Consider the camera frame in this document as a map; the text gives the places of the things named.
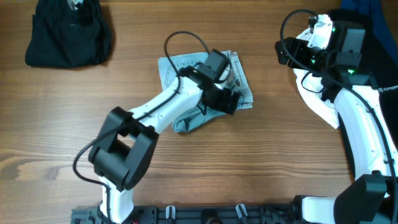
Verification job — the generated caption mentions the light blue denim shorts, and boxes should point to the light blue denim shorts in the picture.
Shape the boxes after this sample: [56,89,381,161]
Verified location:
[157,50,254,134]

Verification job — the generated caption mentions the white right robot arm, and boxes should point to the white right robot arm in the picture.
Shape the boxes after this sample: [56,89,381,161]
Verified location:
[275,34,397,223]

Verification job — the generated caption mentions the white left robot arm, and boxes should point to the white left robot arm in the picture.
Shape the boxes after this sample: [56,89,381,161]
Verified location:
[88,65,239,223]

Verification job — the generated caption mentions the white printed t-shirt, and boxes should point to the white printed t-shirt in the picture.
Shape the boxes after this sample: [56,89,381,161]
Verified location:
[292,26,341,130]

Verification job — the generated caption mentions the blue garment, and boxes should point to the blue garment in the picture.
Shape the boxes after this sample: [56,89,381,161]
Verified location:
[340,0,397,64]

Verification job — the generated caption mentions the black logo t-shirt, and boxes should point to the black logo t-shirt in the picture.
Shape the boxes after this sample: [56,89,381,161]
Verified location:
[326,8,398,175]

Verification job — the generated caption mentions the folded dark green garment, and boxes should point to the folded dark green garment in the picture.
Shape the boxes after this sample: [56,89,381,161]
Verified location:
[25,0,112,68]

